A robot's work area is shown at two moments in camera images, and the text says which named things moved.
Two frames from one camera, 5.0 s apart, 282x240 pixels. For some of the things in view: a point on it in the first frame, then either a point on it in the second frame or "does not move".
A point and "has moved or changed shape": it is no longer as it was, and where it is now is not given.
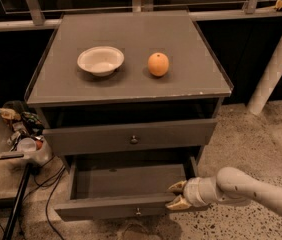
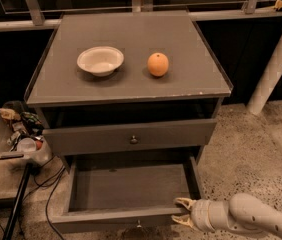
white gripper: x=193 y=192 -> x=200 y=213
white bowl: x=100 y=60 does not move
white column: x=280 y=62 does not move
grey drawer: x=101 y=187 has moved or changed shape
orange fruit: x=158 y=64 does not move
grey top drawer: x=187 y=133 does not move
